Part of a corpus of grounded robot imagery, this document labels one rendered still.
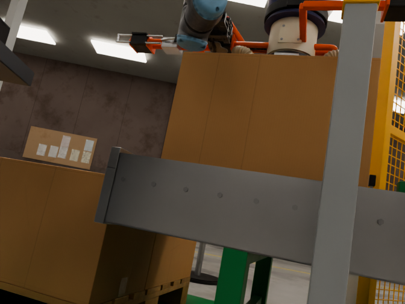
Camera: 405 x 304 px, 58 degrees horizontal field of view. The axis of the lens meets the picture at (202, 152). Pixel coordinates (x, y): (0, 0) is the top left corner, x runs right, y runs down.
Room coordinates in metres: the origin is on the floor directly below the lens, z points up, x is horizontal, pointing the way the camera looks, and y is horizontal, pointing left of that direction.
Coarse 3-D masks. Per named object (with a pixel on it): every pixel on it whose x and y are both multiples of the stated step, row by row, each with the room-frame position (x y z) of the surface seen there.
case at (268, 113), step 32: (192, 64) 1.11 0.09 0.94; (224, 64) 1.08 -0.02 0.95; (256, 64) 1.04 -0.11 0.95; (288, 64) 1.01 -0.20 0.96; (320, 64) 0.98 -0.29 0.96; (192, 96) 1.10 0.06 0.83; (224, 96) 1.07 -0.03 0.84; (256, 96) 1.04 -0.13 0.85; (288, 96) 1.01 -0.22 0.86; (320, 96) 0.98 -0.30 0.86; (192, 128) 1.10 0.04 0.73; (224, 128) 1.06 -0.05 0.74; (256, 128) 1.03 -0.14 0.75; (288, 128) 1.00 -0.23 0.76; (320, 128) 0.97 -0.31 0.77; (192, 160) 1.09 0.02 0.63; (224, 160) 1.06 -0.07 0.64; (256, 160) 1.03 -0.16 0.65; (288, 160) 1.00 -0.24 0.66; (320, 160) 0.97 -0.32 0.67
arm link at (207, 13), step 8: (192, 0) 0.82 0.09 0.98; (200, 0) 0.80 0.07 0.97; (208, 0) 0.81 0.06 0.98; (216, 0) 0.81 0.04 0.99; (224, 0) 0.82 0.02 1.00; (192, 8) 0.84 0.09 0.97; (200, 8) 0.81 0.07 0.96; (208, 8) 0.81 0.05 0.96; (216, 8) 0.82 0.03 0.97; (224, 8) 0.83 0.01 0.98; (184, 16) 0.91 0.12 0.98; (192, 16) 0.86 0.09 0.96; (200, 16) 0.84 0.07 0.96; (208, 16) 0.84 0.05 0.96; (216, 16) 0.84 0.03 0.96; (192, 24) 0.89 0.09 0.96; (200, 24) 0.88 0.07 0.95; (208, 24) 0.88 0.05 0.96; (200, 32) 0.92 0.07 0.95
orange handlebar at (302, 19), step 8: (304, 8) 0.95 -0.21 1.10; (312, 8) 0.94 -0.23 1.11; (320, 8) 0.94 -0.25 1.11; (328, 8) 0.93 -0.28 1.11; (336, 8) 0.92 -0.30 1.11; (304, 16) 0.99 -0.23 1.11; (304, 24) 1.03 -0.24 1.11; (304, 32) 1.07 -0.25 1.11; (152, 40) 1.35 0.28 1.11; (160, 40) 1.34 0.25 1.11; (304, 40) 1.12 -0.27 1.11; (160, 48) 1.39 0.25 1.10; (208, 48) 1.32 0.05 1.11; (320, 48) 1.16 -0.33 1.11; (328, 48) 1.15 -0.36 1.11; (336, 48) 1.15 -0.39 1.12
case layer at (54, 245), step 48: (0, 192) 1.29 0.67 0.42; (48, 192) 1.23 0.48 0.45; (96, 192) 1.17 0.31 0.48; (0, 240) 1.27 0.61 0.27; (48, 240) 1.21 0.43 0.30; (96, 240) 1.16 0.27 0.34; (144, 240) 1.43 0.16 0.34; (48, 288) 1.20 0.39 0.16; (96, 288) 1.18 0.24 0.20; (144, 288) 1.53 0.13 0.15
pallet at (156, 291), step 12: (0, 288) 1.25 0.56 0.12; (12, 288) 1.24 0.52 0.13; (24, 288) 1.23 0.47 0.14; (156, 288) 1.64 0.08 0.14; (168, 288) 1.79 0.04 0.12; (180, 288) 2.01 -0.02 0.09; (48, 300) 1.19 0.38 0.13; (60, 300) 1.18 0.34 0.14; (120, 300) 1.34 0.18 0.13; (132, 300) 1.44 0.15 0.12; (144, 300) 1.54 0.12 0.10; (156, 300) 1.67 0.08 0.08; (168, 300) 2.03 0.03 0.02; (180, 300) 2.01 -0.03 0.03
